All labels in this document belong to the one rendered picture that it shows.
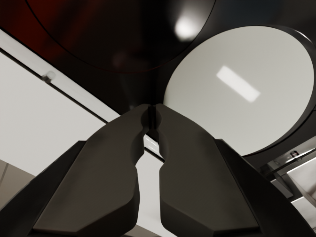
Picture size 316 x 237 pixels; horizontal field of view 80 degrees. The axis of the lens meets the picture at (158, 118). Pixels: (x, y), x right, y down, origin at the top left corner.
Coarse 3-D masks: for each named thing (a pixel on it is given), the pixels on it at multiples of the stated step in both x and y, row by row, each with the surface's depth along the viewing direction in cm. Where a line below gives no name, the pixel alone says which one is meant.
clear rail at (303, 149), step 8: (304, 144) 15; (312, 144) 15; (288, 152) 16; (296, 152) 15; (304, 152) 15; (312, 152) 15; (272, 160) 16; (280, 160) 16; (288, 160) 16; (264, 168) 17; (272, 168) 16; (280, 168) 16; (264, 176) 17
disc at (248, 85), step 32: (224, 32) 11; (256, 32) 11; (192, 64) 12; (224, 64) 12; (256, 64) 12; (288, 64) 12; (192, 96) 13; (224, 96) 13; (256, 96) 13; (288, 96) 13; (224, 128) 14; (256, 128) 14; (288, 128) 14
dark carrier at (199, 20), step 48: (0, 0) 10; (48, 0) 10; (96, 0) 10; (144, 0) 10; (192, 0) 10; (240, 0) 10; (288, 0) 10; (48, 48) 11; (96, 48) 11; (144, 48) 11; (192, 48) 11; (144, 96) 13; (288, 144) 15
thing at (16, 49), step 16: (0, 32) 11; (0, 48) 11; (16, 48) 11; (32, 64) 11; (48, 64) 12; (64, 80) 12; (80, 96) 13; (96, 96) 13; (96, 112) 13; (112, 112) 14; (144, 144) 15; (160, 160) 16
